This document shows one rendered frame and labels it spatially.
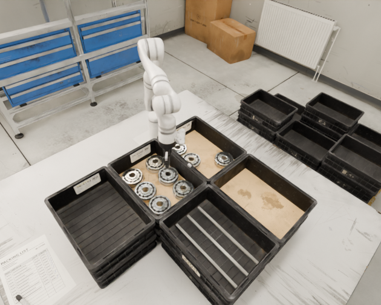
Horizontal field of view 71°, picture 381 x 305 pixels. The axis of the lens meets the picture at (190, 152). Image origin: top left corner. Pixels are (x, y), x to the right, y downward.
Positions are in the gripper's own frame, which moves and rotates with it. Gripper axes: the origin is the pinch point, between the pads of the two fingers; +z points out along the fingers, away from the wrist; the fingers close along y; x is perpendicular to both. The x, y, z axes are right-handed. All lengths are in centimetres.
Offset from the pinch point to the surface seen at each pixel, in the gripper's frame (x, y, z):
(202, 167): 17.6, -11.8, 17.2
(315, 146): 117, -80, 62
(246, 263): 35, 38, 17
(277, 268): 52, 35, 30
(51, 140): -127, -107, 100
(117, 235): -19.2, 29.0, 17.4
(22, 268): -59, 40, 30
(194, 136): 12.6, -35.6, 17.1
